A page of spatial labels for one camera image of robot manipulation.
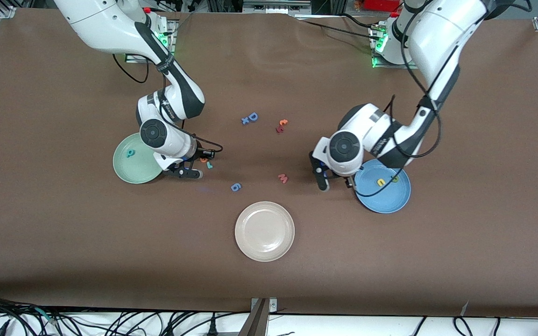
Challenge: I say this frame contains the looped black cable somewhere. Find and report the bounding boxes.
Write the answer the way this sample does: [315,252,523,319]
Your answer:
[453,316,474,336]

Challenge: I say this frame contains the black table cable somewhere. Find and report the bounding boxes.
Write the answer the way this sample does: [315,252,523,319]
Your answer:
[295,13,377,40]

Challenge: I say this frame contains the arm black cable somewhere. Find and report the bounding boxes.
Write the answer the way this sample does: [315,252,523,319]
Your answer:
[112,52,224,154]
[351,0,531,197]

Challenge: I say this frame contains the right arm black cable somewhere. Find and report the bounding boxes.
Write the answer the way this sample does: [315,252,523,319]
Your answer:
[112,52,224,154]

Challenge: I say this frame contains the metal table bracket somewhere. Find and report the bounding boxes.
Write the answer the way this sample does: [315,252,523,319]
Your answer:
[239,298,277,336]

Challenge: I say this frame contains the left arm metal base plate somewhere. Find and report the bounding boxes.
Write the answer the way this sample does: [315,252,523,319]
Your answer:
[371,26,415,70]

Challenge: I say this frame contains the grey metal frame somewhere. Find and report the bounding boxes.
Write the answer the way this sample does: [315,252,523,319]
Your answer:
[242,0,312,15]

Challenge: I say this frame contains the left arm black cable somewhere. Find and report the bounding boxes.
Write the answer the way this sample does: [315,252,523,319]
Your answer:
[351,0,531,197]

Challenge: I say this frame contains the blue plate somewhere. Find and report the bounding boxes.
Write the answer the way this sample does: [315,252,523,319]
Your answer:
[354,159,411,214]

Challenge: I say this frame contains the red box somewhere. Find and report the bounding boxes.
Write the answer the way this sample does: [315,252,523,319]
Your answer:
[364,0,401,13]

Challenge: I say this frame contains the green plate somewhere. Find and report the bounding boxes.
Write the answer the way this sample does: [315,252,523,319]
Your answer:
[113,132,165,184]

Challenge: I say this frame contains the teal cable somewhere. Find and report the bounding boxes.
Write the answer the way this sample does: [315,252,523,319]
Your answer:
[35,307,58,325]

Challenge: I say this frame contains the beige plate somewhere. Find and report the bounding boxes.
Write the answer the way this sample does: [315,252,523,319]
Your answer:
[234,201,295,262]

